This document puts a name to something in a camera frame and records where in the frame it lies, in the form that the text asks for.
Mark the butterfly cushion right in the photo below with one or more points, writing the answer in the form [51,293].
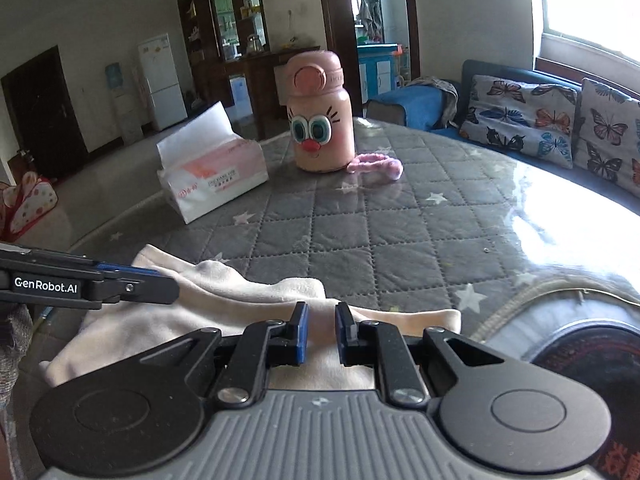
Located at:
[606,141]

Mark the white refrigerator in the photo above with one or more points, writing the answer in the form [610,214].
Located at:
[161,82]

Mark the butterfly cushion left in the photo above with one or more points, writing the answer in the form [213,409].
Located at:
[536,120]

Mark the grey quilted star tablecloth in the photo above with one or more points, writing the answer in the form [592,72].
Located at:
[463,228]

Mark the water dispenser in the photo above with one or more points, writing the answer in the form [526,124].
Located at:
[124,105]

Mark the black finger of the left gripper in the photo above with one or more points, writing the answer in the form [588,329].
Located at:
[155,289]

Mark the black round induction hotplate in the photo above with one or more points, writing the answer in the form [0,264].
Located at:
[606,359]

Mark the dark wooden door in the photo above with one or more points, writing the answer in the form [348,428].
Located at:
[43,117]

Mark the dark wooden display cabinet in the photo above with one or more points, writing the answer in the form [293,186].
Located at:
[227,39]

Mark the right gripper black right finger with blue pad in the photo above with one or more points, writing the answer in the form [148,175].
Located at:
[408,370]

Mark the blue cloth on chair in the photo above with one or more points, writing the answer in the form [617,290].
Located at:
[425,104]

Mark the cream garment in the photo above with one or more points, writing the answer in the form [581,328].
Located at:
[212,294]

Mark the butterfly cushion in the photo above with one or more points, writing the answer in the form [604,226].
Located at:
[606,141]
[536,120]

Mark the pink cartoon face bottle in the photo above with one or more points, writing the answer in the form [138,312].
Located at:
[319,112]

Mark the dark blue sofa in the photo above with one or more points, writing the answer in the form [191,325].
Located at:
[473,68]

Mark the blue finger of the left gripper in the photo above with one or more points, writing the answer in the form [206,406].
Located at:
[129,270]

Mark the red white polka dot bag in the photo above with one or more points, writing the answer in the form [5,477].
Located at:
[24,204]

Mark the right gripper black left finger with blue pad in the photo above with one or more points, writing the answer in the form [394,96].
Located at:
[233,370]

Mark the white pink tissue pack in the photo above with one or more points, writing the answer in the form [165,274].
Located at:
[205,165]

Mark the blue plastic cabinet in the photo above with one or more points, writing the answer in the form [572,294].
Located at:
[377,69]

